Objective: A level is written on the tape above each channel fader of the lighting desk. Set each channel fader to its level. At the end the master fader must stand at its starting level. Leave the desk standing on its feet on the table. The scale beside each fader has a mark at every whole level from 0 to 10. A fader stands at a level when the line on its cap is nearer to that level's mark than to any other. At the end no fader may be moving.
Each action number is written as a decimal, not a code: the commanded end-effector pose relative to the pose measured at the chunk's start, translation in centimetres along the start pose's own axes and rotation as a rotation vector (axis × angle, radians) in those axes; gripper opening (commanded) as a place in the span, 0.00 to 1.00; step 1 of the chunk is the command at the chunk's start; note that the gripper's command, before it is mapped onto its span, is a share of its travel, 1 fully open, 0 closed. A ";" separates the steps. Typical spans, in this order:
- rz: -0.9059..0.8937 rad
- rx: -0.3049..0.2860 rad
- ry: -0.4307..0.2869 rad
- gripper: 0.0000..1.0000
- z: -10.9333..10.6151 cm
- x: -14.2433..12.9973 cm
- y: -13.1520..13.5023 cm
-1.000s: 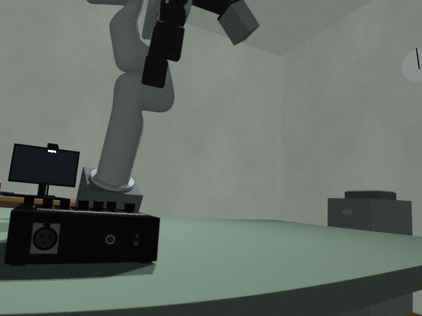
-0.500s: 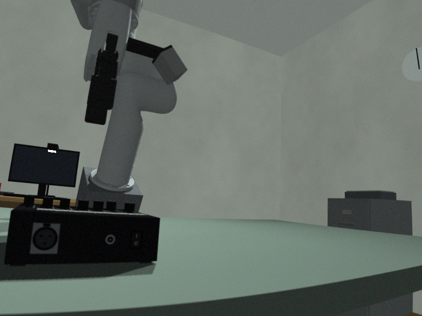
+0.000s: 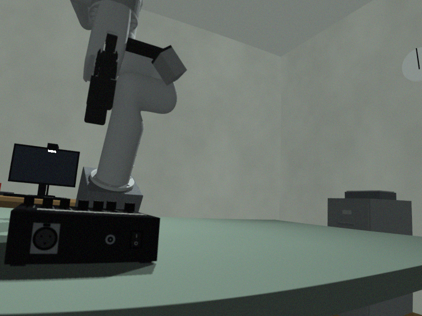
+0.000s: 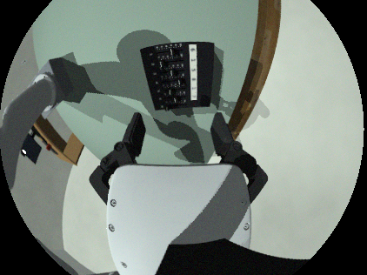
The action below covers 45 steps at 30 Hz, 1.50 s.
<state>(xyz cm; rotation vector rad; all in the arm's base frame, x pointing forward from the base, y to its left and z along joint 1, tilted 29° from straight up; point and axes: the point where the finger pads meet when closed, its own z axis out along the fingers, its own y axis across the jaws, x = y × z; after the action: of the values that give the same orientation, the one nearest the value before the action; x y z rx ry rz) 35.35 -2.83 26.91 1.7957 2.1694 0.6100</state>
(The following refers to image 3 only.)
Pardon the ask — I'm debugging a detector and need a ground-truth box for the black lighting desk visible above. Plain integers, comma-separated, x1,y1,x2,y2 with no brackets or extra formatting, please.
4,195,160,266

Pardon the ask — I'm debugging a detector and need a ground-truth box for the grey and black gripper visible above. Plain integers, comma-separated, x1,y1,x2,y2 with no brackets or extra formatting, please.
83,0,138,125

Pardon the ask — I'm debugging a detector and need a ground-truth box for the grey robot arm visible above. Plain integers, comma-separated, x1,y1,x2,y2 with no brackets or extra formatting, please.
70,0,187,191

